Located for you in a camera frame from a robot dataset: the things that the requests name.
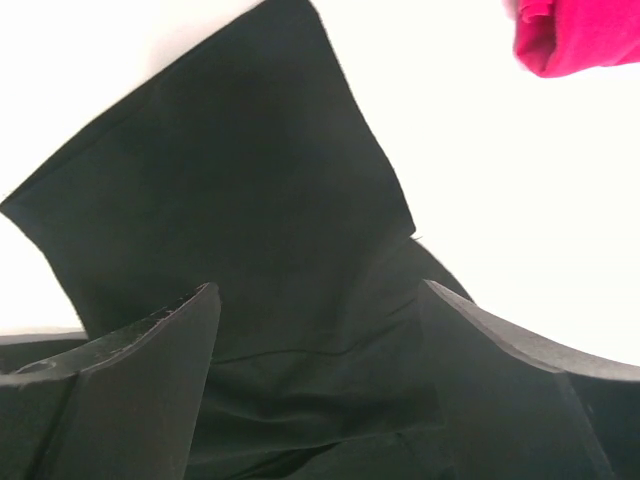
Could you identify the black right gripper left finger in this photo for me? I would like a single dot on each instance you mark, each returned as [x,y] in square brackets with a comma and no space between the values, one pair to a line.
[123,406]

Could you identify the black flower print t-shirt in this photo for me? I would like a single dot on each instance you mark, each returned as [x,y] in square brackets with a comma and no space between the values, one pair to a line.
[247,163]

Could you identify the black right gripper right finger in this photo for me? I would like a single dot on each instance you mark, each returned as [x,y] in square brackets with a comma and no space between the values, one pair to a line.
[520,406]

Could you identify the folded red t-shirt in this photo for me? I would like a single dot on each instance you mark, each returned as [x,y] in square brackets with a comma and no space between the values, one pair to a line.
[559,38]

